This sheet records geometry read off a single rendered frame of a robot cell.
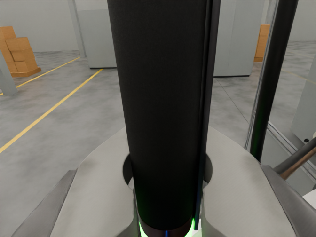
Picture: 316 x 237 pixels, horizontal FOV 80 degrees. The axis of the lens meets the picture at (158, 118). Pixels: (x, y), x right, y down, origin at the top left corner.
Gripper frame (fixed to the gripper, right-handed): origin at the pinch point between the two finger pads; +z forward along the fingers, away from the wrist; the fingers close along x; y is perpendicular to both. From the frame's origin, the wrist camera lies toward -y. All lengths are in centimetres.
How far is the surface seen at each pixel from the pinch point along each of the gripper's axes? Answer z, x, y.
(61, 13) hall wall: 1232, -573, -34
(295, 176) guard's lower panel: 66, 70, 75
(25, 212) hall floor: 110, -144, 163
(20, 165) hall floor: 180, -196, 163
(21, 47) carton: 659, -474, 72
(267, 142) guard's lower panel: 97, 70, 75
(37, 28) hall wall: 1239, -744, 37
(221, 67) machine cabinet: 536, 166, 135
